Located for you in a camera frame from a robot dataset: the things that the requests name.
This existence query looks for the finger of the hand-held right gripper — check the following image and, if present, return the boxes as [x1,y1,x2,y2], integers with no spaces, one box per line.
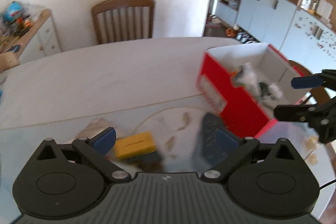
[291,69,336,90]
[274,100,336,145]

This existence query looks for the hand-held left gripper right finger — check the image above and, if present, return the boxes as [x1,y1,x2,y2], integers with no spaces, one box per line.
[201,127,298,184]

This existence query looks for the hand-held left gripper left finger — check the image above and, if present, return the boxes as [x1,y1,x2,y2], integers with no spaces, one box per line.
[37,127,132,184]

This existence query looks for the small yellow box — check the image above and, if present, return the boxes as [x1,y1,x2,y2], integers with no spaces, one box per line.
[114,132,156,159]

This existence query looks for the red cardboard box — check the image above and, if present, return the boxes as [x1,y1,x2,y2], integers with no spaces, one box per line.
[196,42,305,138]

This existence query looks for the brown wooden round-back chair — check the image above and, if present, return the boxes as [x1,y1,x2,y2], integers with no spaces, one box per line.
[287,60,331,106]

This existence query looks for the dark blue speckled placemat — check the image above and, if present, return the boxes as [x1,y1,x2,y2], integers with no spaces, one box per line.
[194,112,237,169]

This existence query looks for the row of shoes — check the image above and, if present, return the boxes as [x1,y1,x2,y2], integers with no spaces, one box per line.
[226,27,256,44]

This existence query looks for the dark wooden slatted chair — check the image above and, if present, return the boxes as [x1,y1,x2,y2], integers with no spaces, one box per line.
[91,0,155,45]

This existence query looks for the white wooden sideboard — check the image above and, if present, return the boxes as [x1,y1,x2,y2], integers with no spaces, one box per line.
[0,9,63,67]

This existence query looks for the light wooden stand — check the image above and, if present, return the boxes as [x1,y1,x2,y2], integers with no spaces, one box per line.
[0,52,20,72]

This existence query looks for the grey blue wall cabinet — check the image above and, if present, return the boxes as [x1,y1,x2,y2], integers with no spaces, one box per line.
[215,0,336,75]

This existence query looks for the black cable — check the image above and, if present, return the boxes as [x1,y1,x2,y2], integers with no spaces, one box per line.
[319,179,336,189]

